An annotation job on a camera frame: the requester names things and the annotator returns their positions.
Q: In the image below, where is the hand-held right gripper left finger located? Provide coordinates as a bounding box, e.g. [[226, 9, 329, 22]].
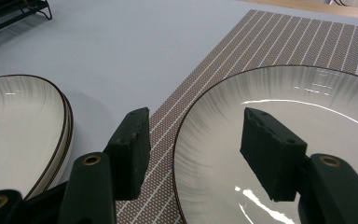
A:
[[57, 106, 152, 224]]

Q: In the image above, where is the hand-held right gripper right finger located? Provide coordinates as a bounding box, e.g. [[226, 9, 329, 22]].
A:
[[240, 106, 358, 224]]

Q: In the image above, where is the green bowl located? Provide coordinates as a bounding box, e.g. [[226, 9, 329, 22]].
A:
[[172, 64, 358, 224]]

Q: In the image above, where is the black wire basket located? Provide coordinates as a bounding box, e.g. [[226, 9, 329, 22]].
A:
[[0, 0, 53, 40]]

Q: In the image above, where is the white plate with dark rim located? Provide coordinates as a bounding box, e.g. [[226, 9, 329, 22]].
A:
[[0, 74, 68, 200], [24, 92, 75, 200]]

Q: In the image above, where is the striped brown placemat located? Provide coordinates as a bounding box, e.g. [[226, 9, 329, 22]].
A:
[[115, 8, 358, 224]]

